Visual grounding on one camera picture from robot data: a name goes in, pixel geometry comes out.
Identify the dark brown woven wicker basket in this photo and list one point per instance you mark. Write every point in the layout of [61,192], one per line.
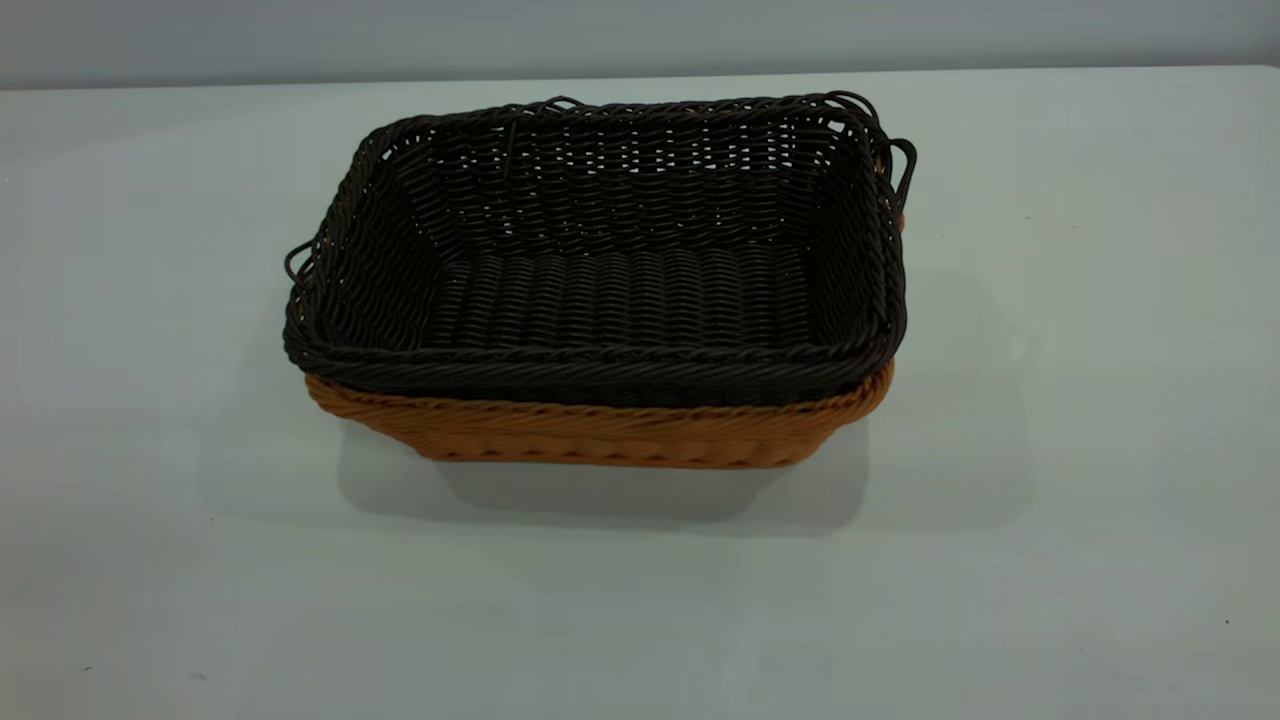
[620,290]

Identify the orange-brown woven wicker basket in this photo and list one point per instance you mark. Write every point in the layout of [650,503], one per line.
[620,435]

